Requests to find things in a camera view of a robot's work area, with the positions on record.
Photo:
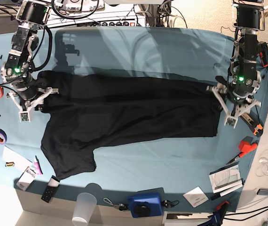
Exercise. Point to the white paper sheet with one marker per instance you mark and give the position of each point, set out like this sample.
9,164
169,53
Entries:
20,163

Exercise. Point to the teal table cloth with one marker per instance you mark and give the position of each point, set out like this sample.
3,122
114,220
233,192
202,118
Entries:
169,166

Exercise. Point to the purple tape roll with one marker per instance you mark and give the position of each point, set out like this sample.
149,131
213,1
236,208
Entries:
3,137

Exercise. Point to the small battery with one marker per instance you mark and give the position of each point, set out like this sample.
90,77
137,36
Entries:
9,164

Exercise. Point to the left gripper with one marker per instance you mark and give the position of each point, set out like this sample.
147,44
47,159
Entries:
231,118

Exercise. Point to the orange black wire stripper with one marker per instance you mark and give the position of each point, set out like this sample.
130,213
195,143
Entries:
254,124

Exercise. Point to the white instruction card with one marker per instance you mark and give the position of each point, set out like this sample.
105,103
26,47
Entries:
196,197

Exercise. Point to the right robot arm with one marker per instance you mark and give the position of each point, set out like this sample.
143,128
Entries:
26,92

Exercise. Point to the black t-shirt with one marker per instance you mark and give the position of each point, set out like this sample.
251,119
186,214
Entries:
94,111

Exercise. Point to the pink glue tube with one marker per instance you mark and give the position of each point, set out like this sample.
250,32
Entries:
37,166

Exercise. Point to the red black clamp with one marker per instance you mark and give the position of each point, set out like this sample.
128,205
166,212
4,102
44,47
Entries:
263,53

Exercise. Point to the blue plastic box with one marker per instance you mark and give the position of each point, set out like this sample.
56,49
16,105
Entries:
145,205

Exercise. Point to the black remote control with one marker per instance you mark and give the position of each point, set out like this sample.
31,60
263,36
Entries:
51,189

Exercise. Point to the white booklet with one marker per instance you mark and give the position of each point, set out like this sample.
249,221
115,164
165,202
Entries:
225,178

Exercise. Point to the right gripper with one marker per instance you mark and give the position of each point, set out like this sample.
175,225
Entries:
25,107

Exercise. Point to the white packaged item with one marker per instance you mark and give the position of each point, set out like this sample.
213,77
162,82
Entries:
26,179

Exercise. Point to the clear plastic cup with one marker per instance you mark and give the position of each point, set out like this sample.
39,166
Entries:
84,208

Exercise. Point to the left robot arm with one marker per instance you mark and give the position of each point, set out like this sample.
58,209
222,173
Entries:
235,93

